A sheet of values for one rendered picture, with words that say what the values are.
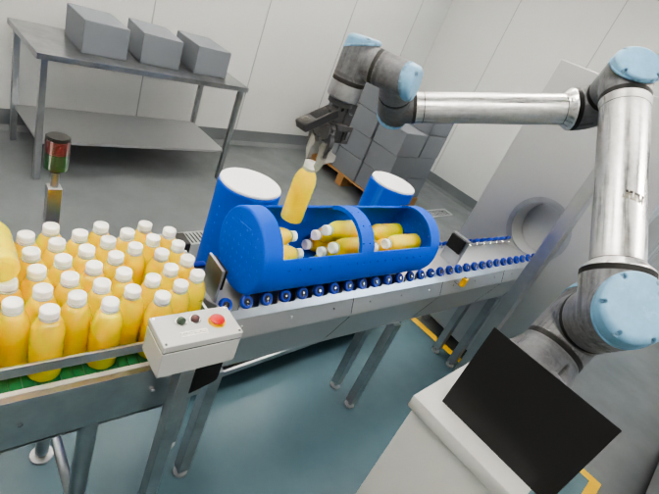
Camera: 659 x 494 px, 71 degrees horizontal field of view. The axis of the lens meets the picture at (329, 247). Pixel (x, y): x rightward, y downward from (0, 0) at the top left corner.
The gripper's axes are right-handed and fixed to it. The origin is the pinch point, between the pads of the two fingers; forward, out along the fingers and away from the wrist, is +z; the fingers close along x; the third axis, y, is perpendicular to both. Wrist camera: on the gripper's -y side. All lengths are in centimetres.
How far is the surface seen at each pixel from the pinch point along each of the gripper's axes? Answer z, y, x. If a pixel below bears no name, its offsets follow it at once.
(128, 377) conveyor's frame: 54, -49, -19
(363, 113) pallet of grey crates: 59, 283, 263
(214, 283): 44.2, -18.5, 1.8
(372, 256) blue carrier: 30.0, 35.3, -9.1
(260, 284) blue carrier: 36.6, -10.3, -9.4
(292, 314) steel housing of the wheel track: 54, 10, -8
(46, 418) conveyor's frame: 61, -66, -19
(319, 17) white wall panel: -8, 257, 357
